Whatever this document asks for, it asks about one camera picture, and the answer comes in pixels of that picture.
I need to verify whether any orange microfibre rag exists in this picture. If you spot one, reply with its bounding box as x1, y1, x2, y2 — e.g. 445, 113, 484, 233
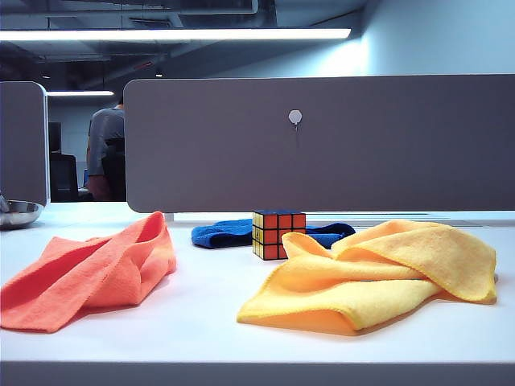
0, 211, 178, 334

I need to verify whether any narrow grey desk divider panel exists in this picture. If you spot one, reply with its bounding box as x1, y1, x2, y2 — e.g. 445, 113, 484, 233
0, 80, 52, 207

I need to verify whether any blue microfibre rag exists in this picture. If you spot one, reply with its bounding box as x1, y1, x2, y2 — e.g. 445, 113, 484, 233
191, 219, 357, 250

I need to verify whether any stainless steel bowl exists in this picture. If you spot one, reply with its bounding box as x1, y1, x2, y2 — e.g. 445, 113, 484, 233
0, 199, 44, 230

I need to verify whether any person in grey shirt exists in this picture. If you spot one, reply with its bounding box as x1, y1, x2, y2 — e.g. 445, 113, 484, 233
85, 96, 126, 202

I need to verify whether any short ceiling light strip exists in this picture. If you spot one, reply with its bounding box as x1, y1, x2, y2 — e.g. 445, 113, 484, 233
46, 90, 116, 97

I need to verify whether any long ceiling light strip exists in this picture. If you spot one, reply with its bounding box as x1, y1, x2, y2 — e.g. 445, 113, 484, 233
0, 27, 352, 42

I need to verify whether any Rubik's cube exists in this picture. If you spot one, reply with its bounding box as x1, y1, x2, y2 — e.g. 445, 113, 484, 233
252, 209, 307, 261

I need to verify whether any wide grey desk divider panel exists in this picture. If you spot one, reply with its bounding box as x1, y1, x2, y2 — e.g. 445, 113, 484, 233
122, 73, 515, 214

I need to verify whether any yellow microfibre rag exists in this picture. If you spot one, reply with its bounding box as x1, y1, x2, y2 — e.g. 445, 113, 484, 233
236, 219, 499, 337

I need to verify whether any black background screen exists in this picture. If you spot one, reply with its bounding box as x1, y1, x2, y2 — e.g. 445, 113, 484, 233
48, 122, 64, 154

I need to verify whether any white hexagonal adhesive hook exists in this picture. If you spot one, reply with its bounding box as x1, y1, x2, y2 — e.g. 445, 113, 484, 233
288, 108, 303, 150

